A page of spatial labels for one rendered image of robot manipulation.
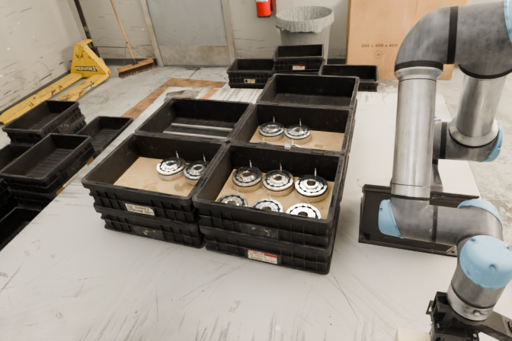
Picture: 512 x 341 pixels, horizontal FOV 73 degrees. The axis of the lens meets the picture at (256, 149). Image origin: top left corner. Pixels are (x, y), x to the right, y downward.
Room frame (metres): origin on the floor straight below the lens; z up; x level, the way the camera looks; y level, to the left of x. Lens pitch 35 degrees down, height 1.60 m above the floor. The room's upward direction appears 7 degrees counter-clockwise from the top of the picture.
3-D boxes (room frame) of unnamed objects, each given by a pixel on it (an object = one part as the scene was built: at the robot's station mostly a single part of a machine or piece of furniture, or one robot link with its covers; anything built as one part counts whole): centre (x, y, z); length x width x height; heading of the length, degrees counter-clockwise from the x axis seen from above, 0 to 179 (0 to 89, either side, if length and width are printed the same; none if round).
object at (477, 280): (0.35, -0.37, 1.04); 0.09 x 0.08 x 0.11; 152
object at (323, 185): (0.82, -0.16, 0.86); 0.10 x 0.10 x 0.01
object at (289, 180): (0.87, -0.06, 0.86); 0.10 x 0.10 x 0.01
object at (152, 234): (0.95, 0.34, 0.76); 0.40 x 0.30 x 0.12; 68
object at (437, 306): (0.35, -0.36, 0.88); 0.09 x 0.08 x 0.12; 72
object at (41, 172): (1.62, 1.14, 0.37); 0.40 x 0.30 x 0.45; 162
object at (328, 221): (0.80, -0.04, 0.92); 0.40 x 0.30 x 0.02; 68
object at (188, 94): (1.92, 0.41, 0.71); 0.22 x 0.19 x 0.01; 72
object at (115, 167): (0.95, 0.34, 0.87); 0.40 x 0.30 x 0.11; 68
